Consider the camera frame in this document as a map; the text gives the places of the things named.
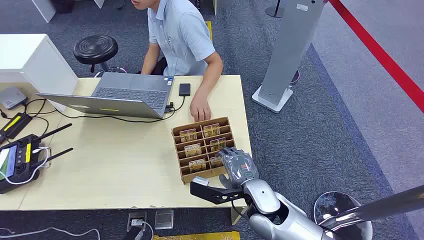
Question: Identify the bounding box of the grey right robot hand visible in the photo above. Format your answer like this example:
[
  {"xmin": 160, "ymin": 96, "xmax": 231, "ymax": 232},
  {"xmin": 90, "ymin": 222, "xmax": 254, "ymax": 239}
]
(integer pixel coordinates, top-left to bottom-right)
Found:
[{"xmin": 216, "ymin": 147, "xmax": 260, "ymax": 190}]

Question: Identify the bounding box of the gold hotel card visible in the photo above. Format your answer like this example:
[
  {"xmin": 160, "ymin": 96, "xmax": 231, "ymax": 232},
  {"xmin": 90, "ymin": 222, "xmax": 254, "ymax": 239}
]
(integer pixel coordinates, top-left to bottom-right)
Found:
[
  {"xmin": 202, "ymin": 123, "xmax": 222, "ymax": 138},
  {"xmin": 188, "ymin": 158, "xmax": 208, "ymax": 173},
  {"xmin": 179, "ymin": 128, "xmax": 198, "ymax": 144},
  {"xmin": 183, "ymin": 143, "xmax": 203, "ymax": 158},
  {"xmin": 209, "ymin": 137, "xmax": 227, "ymax": 153},
  {"xmin": 209, "ymin": 155, "xmax": 224, "ymax": 169}
]

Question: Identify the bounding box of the wooden card holder tray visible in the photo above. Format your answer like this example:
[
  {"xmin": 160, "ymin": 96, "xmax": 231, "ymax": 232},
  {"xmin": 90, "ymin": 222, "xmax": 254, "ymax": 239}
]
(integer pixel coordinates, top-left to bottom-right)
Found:
[{"xmin": 170, "ymin": 116, "xmax": 237, "ymax": 185}]

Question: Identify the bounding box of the person's hand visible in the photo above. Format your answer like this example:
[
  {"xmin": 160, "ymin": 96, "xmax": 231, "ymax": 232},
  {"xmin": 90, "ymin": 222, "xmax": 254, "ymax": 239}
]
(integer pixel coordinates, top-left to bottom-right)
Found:
[{"xmin": 189, "ymin": 95, "xmax": 213, "ymax": 123}]

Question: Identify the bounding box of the person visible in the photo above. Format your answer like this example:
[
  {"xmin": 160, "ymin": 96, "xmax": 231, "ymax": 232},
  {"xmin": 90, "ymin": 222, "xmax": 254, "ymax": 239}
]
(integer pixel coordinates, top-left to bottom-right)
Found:
[{"xmin": 130, "ymin": 0, "xmax": 224, "ymax": 123}]

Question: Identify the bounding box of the yellow floor strip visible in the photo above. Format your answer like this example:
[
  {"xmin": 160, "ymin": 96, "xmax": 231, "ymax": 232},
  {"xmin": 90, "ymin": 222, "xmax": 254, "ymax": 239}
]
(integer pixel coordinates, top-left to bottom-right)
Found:
[{"xmin": 151, "ymin": 230, "xmax": 241, "ymax": 240}]

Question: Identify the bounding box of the metal floor plate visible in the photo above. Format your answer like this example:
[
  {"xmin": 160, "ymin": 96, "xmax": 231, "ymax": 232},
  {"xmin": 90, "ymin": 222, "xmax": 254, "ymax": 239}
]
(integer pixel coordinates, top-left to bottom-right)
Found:
[{"xmin": 153, "ymin": 208, "xmax": 175, "ymax": 231}]

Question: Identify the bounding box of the black smartphone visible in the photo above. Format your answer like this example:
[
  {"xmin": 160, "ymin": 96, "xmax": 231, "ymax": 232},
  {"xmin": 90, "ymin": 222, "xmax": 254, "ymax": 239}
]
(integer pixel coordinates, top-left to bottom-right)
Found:
[{"xmin": 178, "ymin": 82, "xmax": 192, "ymax": 98}]

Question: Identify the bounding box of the floor socket with plug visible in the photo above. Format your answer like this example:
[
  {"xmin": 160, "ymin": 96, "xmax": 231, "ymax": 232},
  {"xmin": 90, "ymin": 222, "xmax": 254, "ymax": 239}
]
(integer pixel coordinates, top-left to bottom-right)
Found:
[{"xmin": 125, "ymin": 210, "xmax": 149, "ymax": 233}]

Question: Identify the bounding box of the silver kiosk stand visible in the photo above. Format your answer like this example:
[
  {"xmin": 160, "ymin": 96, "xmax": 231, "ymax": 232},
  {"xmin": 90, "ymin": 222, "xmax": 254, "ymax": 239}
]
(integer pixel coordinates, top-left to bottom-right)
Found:
[{"xmin": 251, "ymin": 0, "xmax": 329, "ymax": 115}]

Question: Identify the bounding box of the grey laptop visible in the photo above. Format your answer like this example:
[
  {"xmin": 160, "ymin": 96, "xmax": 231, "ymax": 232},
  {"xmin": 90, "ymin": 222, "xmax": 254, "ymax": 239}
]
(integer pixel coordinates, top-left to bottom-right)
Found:
[{"xmin": 36, "ymin": 71, "xmax": 176, "ymax": 120}]

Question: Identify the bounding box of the yellow chair part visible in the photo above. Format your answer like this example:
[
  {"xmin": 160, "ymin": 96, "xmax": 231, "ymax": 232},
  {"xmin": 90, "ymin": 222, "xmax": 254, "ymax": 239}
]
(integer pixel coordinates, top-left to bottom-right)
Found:
[{"xmin": 204, "ymin": 20, "xmax": 214, "ymax": 43}]

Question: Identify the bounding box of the dark stanchion base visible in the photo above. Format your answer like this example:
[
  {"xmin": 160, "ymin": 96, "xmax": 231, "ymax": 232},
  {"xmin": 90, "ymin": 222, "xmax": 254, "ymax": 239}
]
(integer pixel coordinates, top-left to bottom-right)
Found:
[{"xmin": 264, "ymin": 0, "xmax": 286, "ymax": 19}]

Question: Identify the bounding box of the black round stool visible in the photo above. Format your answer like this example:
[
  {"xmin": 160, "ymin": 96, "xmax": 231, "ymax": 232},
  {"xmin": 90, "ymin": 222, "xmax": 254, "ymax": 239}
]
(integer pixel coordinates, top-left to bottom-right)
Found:
[{"xmin": 72, "ymin": 34, "xmax": 119, "ymax": 74}]

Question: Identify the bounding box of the black remote controller with antennas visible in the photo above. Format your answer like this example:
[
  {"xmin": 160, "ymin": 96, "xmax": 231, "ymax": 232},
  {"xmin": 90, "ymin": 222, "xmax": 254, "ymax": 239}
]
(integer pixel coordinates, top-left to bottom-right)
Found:
[{"xmin": 0, "ymin": 123, "xmax": 75, "ymax": 195}]

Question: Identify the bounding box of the black device with yellow stripe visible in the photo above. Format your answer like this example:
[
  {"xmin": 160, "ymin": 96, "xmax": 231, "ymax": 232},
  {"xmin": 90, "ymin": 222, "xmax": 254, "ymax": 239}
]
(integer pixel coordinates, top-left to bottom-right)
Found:
[{"xmin": 0, "ymin": 112, "xmax": 34, "ymax": 145}]

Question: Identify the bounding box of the white cabinet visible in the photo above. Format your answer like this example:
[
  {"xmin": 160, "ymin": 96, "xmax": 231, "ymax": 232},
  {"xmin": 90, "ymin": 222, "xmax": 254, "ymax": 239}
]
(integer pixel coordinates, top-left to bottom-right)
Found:
[{"xmin": 0, "ymin": 33, "xmax": 80, "ymax": 113}]

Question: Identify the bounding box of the grey small box device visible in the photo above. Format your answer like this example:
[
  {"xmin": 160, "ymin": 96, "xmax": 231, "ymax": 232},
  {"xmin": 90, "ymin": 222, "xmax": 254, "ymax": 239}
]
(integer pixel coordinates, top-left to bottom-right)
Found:
[{"xmin": 0, "ymin": 86, "xmax": 29, "ymax": 112}]

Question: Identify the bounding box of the white furniture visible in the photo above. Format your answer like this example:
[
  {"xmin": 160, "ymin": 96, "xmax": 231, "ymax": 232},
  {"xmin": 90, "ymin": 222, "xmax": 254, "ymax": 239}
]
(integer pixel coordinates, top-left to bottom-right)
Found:
[{"xmin": 31, "ymin": 0, "xmax": 106, "ymax": 24}]

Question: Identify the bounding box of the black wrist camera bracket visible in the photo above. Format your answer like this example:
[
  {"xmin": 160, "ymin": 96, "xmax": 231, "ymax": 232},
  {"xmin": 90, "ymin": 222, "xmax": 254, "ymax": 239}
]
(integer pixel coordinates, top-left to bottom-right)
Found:
[{"xmin": 189, "ymin": 176, "xmax": 246, "ymax": 206}]

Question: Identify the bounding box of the chrome stanchion post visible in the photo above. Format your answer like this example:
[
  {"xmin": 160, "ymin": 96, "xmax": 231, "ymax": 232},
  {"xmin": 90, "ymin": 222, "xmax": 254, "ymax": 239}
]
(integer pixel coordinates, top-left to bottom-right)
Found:
[{"xmin": 312, "ymin": 184, "xmax": 424, "ymax": 240}]

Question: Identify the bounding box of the black laptop cable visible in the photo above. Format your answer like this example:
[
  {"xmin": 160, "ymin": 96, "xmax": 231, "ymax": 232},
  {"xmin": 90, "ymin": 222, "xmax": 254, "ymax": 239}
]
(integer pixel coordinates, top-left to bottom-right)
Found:
[{"xmin": 23, "ymin": 95, "xmax": 187, "ymax": 124}]

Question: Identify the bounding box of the white floor cable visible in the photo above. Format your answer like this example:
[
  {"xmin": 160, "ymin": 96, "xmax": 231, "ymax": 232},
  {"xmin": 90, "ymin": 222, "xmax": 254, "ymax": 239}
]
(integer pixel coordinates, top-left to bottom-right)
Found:
[{"xmin": 0, "ymin": 226, "xmax": 102, "ymax": 240}]

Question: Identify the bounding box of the white cable on controller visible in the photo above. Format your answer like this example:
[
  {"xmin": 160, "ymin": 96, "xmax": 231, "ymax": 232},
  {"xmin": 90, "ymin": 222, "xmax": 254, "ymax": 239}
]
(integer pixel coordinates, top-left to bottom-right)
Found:
[{"xmin": 4, "ymin": 147, "xmax": 51, "ymax": 186}]

